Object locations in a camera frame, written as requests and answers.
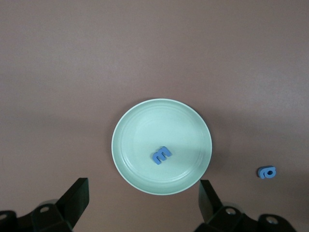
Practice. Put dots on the blue foam lowercase m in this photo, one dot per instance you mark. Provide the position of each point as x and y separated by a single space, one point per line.
168 152

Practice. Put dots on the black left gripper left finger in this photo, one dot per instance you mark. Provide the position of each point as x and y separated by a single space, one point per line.
72 205

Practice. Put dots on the blue foam lowercase a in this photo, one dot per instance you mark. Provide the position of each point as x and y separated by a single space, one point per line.
261 172

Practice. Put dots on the green plate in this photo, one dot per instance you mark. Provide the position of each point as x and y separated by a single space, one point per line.
164 125

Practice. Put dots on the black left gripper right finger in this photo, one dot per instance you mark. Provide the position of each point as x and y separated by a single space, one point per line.
210 207

